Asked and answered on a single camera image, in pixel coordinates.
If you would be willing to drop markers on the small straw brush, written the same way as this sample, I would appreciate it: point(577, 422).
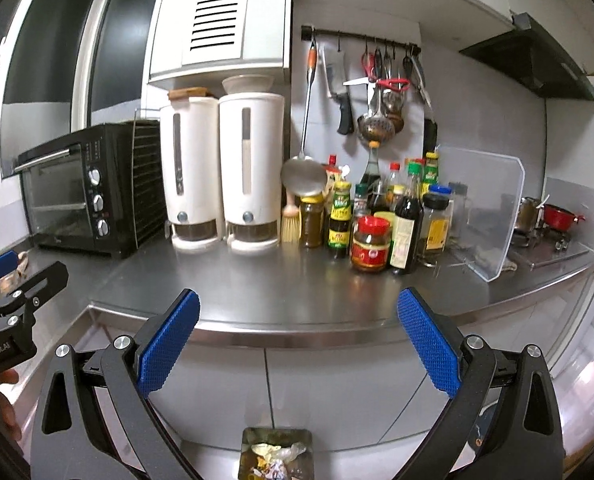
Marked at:
point(290, 223)

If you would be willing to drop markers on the left white grain dispenser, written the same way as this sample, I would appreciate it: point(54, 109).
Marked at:
point(189, 149)

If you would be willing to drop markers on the tall dark vinegar bottle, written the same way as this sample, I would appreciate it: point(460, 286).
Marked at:
point(371, 175)

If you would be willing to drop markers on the small glass spice shaker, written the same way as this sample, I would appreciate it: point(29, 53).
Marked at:
point(360, 206)

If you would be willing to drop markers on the red cap clear bottle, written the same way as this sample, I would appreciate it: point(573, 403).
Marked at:
point(393, 180)

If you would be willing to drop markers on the black range hood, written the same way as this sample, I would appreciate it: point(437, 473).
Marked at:
point(531, 56)

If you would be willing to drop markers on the clear plastic splash guard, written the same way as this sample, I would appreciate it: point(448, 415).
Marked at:
point(486, 192)

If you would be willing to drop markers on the red cooking pot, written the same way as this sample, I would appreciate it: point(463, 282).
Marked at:
point(560, 219)

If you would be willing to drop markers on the green yellow label sauce bottle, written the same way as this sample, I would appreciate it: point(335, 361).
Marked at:
point(338, 239)

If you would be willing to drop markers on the red lid chili sauce jar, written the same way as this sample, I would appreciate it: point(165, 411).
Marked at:
point(370, 244)

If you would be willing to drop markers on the metal trash bin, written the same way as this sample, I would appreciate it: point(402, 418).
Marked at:
point(276, 453)

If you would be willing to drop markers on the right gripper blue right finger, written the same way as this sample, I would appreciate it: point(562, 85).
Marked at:
point(435, 350)

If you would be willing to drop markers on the hanging steel strainer spoon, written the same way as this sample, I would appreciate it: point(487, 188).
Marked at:
point(374, 125)

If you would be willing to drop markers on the black utensil rail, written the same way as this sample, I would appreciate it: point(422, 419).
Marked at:
point(307, 32)

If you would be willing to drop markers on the yellow lid oil jar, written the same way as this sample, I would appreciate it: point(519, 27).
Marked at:
point(311, 220)

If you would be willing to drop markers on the black lid spice jar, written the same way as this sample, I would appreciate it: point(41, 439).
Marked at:
point(435, 228)

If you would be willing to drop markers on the black handle cleaver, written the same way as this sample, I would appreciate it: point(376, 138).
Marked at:
point(334, 66)

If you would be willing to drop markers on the black toaster oven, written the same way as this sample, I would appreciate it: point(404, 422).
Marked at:
point(97, 190)

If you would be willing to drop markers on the steel skimmer ladle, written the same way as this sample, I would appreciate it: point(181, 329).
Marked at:
point(302, 175)

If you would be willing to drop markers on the person's left hand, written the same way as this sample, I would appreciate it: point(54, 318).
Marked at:
point(9, 377)

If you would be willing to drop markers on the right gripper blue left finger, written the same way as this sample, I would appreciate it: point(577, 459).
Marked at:
point(161, 343)

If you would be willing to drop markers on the dark soy sauce bottle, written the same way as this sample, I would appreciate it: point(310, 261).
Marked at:
point(409, 213)

